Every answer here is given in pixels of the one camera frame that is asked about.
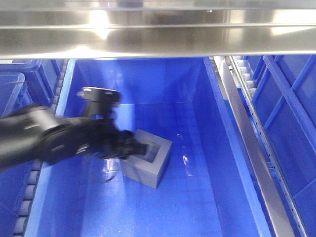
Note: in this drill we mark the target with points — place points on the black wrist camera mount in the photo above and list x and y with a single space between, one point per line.
99 101

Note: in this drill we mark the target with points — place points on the gray square hollow base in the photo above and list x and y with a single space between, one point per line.
148 169

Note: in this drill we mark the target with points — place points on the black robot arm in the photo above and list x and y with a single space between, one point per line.
35 133

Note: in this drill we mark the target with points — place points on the large blue target bin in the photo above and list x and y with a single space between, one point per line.
205 190

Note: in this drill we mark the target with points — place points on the blue bin far left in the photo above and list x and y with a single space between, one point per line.
25 82

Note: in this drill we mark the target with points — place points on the steel roller track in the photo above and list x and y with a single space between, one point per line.
276 197

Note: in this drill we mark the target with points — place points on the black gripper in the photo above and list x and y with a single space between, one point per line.
78 135

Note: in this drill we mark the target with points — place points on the stainless steel rack frame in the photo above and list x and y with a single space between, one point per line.
44 29

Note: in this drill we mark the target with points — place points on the blue bin far right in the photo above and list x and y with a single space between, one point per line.
285 102

